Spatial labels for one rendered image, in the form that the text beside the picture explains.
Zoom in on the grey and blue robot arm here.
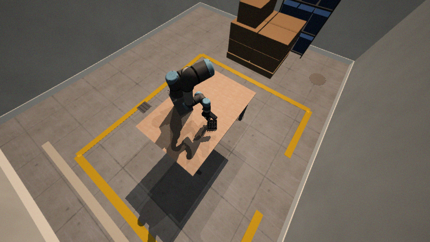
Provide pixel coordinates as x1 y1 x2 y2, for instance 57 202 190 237
165 59 217 121

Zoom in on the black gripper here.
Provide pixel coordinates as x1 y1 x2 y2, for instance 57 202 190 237
202 111 211 121

